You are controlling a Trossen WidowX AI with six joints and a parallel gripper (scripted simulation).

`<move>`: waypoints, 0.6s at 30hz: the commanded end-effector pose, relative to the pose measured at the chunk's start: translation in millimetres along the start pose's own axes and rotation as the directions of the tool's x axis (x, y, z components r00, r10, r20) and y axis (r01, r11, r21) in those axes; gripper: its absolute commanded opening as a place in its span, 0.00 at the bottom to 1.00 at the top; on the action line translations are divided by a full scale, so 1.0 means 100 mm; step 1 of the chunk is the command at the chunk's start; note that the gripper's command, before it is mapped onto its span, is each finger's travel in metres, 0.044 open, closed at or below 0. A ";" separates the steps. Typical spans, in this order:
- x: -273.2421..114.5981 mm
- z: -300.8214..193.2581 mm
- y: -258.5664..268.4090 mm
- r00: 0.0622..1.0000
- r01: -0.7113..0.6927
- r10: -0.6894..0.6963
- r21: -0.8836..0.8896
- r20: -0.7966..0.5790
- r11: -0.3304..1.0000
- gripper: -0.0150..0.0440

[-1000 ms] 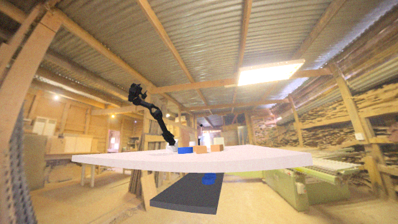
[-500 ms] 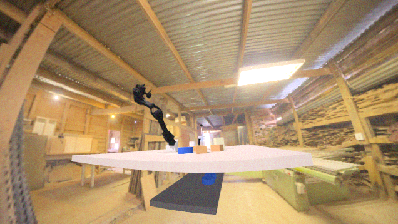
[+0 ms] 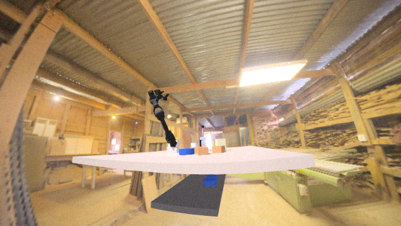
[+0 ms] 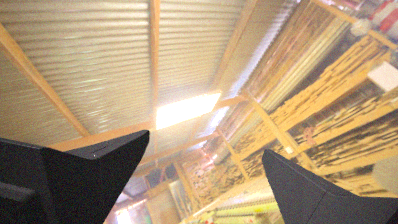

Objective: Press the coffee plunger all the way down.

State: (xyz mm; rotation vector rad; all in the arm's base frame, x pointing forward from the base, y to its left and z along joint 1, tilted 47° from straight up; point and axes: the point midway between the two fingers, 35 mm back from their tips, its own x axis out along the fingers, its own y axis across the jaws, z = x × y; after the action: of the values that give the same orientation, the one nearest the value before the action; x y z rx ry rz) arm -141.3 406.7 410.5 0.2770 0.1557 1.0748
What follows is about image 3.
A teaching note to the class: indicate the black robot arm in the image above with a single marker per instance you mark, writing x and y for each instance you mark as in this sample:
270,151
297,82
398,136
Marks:
169,136

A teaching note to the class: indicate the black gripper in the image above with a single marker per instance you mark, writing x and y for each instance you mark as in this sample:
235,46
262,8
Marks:
162,96

